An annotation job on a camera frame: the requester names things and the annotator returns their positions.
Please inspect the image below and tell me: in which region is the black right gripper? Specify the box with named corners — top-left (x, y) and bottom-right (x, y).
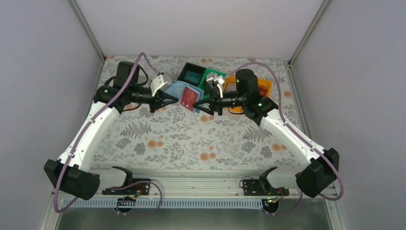
top-left (192, 87), bottom-right (246, 115)

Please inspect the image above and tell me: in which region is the blue leather card holder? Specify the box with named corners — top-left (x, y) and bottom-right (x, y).
top-left (164, 81), bottom-right (204, 113)

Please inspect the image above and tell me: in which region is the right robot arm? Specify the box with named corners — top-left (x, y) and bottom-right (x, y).
top-left (193, 69), bottom-right (339, 198)

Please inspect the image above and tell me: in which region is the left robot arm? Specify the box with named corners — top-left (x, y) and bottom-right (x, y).
top-left (44, 61), bottom-right (178, 200)

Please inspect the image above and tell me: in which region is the yellow bin with white cards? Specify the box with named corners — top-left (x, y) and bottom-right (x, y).
top-left (223, 75), bottom-right (237, 92)

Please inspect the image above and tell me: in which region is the teal VIP card stack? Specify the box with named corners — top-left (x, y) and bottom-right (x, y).
top-left (183, 71), bottom-right (202, 84)

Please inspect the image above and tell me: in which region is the red VIP card stack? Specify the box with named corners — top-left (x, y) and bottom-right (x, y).
top-left (259, 87), bottom-right (267, 96)

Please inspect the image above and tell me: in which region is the yellow bin with red cards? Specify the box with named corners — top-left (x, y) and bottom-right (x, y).
top-left (258, 78), bottom-right (273, 98)

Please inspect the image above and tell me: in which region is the green storage bin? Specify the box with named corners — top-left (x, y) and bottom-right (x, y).
top-left (198, 69), bottom-right (226, 99)

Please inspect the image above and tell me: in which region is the black storage bin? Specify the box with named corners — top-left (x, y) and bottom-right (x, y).
top-left (177, 62), bottom-right (207, 87)

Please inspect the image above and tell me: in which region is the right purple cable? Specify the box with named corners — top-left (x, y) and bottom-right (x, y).
top-left (222, 62), bottom-right (345, 217)

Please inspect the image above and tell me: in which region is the purple cable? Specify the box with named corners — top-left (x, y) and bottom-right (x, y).
top-left (53, 52), bottom-right (163, 218)
top-left (222, 62), bottom-right (345, 217)

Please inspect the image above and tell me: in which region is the aluminium frame rail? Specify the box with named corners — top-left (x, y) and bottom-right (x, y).
top-left (52, 170), bottom-right (338, 199)

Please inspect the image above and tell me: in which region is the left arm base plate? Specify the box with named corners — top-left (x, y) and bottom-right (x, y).
top-left (101, 178), bottom-right (151, 196)

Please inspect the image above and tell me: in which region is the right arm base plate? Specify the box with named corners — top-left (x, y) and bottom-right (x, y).
top-left (241, 179), bottom-right (290, 196)

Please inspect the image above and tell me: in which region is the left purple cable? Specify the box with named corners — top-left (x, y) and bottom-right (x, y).
top-left (53, 52), bottom-right (163, 218)

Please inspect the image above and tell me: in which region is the slotted grey cable duct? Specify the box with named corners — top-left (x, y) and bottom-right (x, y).
top-left (71, 197), bottom-right (279, 210)

